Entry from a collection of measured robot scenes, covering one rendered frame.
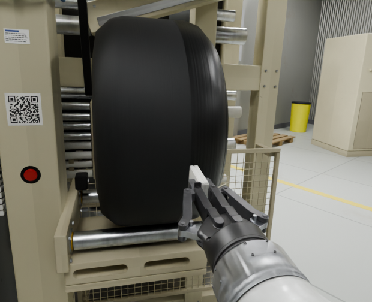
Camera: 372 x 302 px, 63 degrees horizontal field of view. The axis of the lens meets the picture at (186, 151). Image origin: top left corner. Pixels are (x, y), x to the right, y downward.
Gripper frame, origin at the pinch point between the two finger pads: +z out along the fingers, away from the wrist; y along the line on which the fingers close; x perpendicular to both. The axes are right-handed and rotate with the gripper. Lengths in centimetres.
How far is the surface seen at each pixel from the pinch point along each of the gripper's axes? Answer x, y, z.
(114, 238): 25.8, 14.0, 19.7
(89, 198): 30, 22, 47
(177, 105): -9.7, 1.2, 13.9
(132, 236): 25.7, 9.6, 19.7
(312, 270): 128, -121, 94
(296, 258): 130, -117, 109
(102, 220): 40, 18, 49
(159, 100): -10.7, 4.8, 14.4
